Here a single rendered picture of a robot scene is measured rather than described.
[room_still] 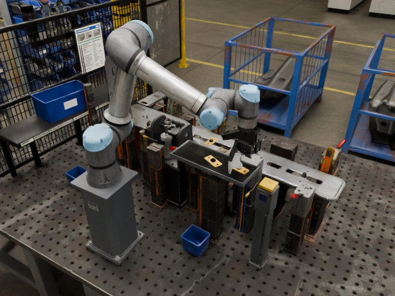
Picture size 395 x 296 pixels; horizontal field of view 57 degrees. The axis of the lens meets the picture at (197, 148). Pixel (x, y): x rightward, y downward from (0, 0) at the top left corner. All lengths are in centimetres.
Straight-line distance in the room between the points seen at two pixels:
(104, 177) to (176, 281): 56
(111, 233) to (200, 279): 44
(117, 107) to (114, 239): 60
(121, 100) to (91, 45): 111
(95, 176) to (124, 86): 39
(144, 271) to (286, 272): 64
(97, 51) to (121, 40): 133
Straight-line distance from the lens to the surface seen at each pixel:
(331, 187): 179
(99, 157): 150
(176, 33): 553
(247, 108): 134
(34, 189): 234
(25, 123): 234
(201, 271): 174
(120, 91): 148
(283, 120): 403
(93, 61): 260
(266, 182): 148
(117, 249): 178
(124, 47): 126
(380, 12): 954
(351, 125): 363
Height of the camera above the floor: 207
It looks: 33 degrees down
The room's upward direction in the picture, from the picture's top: straight up
